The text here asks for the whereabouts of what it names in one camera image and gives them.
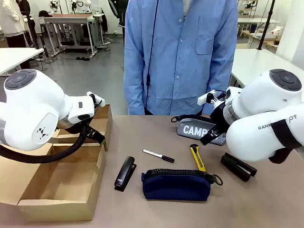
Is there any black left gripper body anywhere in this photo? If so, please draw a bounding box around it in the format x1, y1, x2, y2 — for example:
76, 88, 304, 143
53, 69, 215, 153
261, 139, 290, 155
57, 116, 95, 137

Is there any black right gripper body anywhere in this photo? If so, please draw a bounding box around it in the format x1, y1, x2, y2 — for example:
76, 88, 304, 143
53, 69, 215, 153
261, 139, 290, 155
210, 102, 231, 136

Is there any black stapler with white label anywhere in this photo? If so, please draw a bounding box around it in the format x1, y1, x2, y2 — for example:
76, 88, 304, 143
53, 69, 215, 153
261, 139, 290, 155
114, 156, 137, 192

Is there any grey CAMPUS pouch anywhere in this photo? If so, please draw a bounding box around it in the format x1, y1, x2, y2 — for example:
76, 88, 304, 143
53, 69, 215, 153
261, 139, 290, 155
171, 114, 227, 146

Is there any background table with reddish top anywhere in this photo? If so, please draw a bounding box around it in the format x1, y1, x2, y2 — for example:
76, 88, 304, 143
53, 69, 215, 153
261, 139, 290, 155
39, 13, 105, 57

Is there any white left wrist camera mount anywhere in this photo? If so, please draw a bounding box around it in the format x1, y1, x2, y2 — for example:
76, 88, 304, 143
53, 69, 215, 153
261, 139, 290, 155
86, 91, 105, 107

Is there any large white table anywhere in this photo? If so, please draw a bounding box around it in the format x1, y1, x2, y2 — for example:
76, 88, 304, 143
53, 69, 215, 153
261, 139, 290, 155
230, 48, 304, 88

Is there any wooden background table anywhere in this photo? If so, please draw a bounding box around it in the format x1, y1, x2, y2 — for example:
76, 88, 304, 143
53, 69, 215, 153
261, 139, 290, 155
241, 29, 278, 53

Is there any black tripod pole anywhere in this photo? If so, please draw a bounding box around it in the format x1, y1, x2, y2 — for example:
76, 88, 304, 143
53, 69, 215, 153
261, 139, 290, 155
257, 0, 276, 50

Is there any black stand pole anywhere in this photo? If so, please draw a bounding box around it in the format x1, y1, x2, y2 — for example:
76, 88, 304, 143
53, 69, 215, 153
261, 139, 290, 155
22, 0, 49, 57

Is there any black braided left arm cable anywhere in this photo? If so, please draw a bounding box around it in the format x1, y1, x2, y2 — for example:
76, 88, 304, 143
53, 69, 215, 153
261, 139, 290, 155
0, 123, 90, 164

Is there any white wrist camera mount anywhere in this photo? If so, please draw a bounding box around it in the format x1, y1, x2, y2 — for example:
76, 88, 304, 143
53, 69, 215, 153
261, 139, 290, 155
197, 89, 226, 105
86, 91, 105, 107

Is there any background person in white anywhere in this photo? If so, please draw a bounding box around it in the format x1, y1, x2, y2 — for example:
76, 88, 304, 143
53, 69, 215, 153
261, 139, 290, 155
0, 0, 27, 48

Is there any navy zipper pencil case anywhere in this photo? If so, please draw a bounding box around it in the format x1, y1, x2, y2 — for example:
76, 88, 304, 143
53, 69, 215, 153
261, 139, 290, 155
141, 168, 224, 201

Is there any person torso in blue shirt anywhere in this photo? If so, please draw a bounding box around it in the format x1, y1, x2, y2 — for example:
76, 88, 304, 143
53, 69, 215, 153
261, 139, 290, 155
123, 0, 239, 116

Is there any black strap on right arm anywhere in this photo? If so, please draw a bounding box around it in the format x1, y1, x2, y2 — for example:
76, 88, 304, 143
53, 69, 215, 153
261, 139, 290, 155
268, 117, 302, 164

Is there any black earphone cord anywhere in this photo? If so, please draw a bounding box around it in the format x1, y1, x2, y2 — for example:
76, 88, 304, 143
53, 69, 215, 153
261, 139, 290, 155
144, 0, 159, 112

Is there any yellow utility knife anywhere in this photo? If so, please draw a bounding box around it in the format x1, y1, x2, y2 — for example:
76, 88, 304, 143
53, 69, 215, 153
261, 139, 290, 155
190, 143, 207, 173

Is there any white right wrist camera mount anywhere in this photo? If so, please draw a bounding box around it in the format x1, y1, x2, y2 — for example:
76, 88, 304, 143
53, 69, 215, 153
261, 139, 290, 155
197, 89, 226, 105

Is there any white side table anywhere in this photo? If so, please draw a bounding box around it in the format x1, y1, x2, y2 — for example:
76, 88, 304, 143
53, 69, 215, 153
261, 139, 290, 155
0, 47, 45, 76

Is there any brown cardboard box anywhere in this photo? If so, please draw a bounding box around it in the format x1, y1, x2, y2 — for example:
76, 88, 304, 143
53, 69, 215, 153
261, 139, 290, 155
0, 104, 114, 223

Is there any white marker with black cap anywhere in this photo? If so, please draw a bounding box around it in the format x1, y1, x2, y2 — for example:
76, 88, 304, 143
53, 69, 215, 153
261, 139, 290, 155
142, 149, 175, 164

